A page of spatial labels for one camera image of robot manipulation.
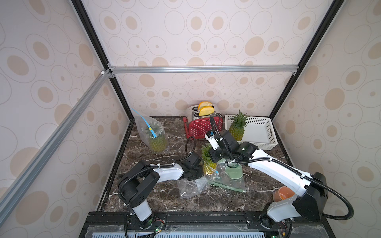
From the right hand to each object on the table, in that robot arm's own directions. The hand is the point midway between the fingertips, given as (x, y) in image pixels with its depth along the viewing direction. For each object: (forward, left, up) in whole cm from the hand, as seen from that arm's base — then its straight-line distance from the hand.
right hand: (207, 153), depth 77 cm
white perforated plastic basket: (+32, -39, -19) cm, 54 cm away
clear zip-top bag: (-13, +9, -17) cm, 23 cm away
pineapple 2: (-3, -1, -8) cm, 8 cm away
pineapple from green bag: (+23, -19, -1) cm, 29 cm away
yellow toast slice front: (+31, +1, +2) cm, 31 cm away
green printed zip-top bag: (-3, -12, -18) cm, 22 cm away
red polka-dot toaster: (+23, +7, -5) cm, 25 cm away
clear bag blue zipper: (+8, +31, +7) cm, 32 cm away
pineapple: (+11, +30, -8) cm, 33 cm away
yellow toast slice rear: (+38, +2, +3) cm, 38 cm away
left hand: (-4, 0, -17) cm, 18 cm away
